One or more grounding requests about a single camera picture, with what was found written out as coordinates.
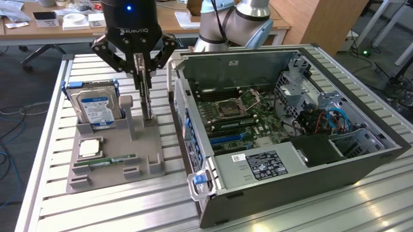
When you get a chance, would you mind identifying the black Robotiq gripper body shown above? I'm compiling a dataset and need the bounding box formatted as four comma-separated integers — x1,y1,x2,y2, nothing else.
98,0,164,56

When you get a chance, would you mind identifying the green GPU with black fan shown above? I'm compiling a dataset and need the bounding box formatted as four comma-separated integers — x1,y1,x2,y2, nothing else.
132,53,153,123

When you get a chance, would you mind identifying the wooden desk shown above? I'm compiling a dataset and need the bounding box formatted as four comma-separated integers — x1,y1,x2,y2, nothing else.
113,0,292,49
0,0,127,53

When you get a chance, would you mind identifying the white labelled box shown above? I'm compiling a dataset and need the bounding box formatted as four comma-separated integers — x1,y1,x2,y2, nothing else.
86,13,108,28

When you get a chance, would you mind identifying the white paper stack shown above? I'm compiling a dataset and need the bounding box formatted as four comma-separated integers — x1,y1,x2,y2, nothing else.
173,11,201,30

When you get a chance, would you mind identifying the flat white box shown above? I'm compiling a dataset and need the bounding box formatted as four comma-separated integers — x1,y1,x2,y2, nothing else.
61,18,90,31

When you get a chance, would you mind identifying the white tape roll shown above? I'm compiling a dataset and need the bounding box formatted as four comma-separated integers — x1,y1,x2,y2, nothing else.
62,13,85,25

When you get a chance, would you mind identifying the brown cardboard box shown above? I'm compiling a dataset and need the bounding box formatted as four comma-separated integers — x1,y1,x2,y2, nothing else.
185,0,204,17

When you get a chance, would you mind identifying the black wheeled stand base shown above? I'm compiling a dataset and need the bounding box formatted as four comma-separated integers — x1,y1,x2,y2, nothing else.
17,42,97,72

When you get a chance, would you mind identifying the white box with black top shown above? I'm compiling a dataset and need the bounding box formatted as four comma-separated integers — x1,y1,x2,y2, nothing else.
33,11,58,28

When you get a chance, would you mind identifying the CPU socket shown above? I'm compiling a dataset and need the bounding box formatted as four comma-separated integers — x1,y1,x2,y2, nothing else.
215,100,246,116

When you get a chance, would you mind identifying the clear plastic bag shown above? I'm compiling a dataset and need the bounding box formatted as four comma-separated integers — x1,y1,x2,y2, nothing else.
0,0,32,22

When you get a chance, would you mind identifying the grey parts rack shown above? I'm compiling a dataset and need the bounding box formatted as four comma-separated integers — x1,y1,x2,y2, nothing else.
65,95,167,194

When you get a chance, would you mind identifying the silver CPU chip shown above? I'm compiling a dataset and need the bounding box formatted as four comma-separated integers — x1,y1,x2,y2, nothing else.
77,139,101,158

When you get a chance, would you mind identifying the blue expansion slot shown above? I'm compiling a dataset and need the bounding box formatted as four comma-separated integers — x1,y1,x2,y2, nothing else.
208,133,243,145

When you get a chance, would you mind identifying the metal disk bay cage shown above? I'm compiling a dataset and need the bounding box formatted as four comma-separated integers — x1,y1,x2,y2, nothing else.
328,128,386,159
275,54,323,116

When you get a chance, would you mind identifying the green motherboard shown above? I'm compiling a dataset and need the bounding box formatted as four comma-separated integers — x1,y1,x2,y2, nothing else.
192,87,291,155

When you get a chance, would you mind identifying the silver chipset heatsink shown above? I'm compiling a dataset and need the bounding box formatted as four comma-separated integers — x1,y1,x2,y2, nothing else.
256,137,278,147

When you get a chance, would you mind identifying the grey power supply unit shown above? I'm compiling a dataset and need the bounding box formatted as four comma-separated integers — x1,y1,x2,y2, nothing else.
212,142,307,190

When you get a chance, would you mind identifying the wooden cabinet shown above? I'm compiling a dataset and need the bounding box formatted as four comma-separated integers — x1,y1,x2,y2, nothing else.
272,0,370,57

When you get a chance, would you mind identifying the grey open PC case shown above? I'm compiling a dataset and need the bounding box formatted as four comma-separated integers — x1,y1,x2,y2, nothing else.
165,47,403,229

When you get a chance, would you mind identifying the hard disk with blue bracket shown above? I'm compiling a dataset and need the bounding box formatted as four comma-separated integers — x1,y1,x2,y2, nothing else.
60,77,120,131

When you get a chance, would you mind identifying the black wire bundle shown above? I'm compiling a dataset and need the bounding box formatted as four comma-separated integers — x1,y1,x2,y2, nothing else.
280,110,319,136

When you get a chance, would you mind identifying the blue floor cable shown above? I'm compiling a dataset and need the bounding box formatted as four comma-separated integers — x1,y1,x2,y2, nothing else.
0,116,25,208

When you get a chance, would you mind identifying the white wall box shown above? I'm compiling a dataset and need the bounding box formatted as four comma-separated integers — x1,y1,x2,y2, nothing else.
343,31,359,52

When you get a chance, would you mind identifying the blue wire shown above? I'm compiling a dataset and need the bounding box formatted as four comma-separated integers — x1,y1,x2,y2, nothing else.
324,109,351,133

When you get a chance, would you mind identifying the white desk frame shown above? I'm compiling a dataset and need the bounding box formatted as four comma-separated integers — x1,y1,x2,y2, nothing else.
352,0,413,66

